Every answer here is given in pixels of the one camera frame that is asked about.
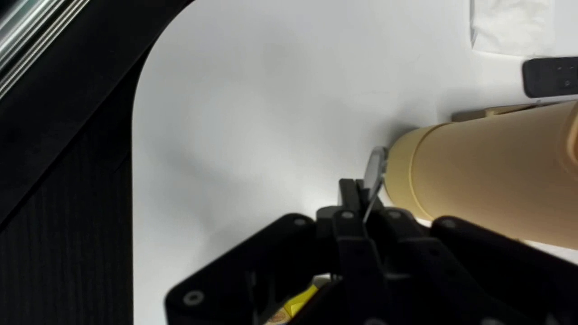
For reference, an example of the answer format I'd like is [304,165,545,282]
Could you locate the white paper tissue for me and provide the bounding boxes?
[469,0,557,57]

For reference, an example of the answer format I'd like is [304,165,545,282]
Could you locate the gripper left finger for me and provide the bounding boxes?
[164,179,390,325]

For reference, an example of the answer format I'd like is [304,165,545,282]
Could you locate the yellow packet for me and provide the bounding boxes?
[266,283,320,325]

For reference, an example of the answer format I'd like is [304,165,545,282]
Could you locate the beige cylindrical bottle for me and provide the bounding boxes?
[383,101,578,251]

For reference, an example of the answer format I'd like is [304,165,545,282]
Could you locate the black rectangular device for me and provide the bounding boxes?
[522,56,578,99]

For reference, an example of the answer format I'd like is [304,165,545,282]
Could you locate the silver metal rail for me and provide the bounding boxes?
[0,0,92,99]

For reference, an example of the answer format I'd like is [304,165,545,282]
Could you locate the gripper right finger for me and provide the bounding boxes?
[365,181,578,325]

